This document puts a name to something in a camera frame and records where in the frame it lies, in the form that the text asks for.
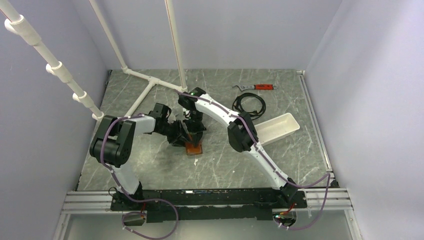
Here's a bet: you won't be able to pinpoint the aluminium frame rails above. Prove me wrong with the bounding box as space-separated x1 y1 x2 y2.
52 70 365 240

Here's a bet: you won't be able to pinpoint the white plastic tray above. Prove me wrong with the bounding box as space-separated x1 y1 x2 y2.
254 113 300 146

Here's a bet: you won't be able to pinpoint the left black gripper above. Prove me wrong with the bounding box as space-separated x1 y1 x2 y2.
157 120 193 149

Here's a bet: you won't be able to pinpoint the brown leather card holder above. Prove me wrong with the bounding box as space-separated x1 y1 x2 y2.
185 142 203 156

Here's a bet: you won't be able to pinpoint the white pvc pipe frame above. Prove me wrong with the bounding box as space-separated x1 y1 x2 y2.
0 0 189 122

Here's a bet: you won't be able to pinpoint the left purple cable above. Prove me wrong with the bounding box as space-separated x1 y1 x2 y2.
100 114 180 240

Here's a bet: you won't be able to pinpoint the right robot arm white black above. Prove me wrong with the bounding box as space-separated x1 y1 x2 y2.
176 88 299 208

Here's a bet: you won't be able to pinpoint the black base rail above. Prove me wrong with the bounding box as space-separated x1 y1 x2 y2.
110 187 307 223

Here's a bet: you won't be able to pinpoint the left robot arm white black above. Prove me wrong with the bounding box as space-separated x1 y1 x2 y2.
89 103 190 210

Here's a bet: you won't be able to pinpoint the red handled adjustable wrench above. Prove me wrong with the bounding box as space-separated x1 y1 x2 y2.
232 84 278 91

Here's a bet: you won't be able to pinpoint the black coiled cable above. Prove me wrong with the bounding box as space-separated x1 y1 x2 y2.
232 92 267 121

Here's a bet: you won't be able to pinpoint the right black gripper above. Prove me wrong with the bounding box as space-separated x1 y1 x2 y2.
183 113 207 151

